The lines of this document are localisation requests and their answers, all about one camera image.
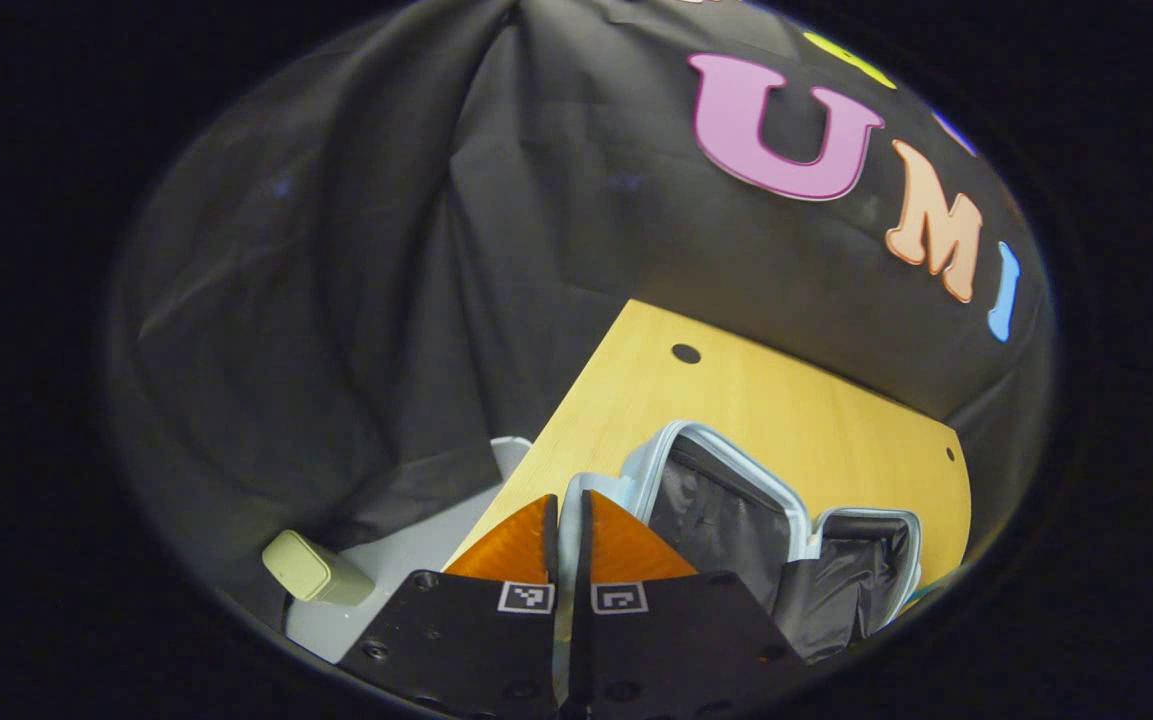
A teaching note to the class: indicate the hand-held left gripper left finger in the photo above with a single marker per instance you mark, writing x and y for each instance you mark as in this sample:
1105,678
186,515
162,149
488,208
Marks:
466,640

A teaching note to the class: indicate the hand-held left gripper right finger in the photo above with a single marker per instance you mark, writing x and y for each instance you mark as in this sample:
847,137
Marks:
666,640

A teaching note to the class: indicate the light blue suitcase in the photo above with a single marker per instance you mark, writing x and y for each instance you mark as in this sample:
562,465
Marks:
716,510

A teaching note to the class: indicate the beige rectangular box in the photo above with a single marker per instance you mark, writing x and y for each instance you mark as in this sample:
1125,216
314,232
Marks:
311,570

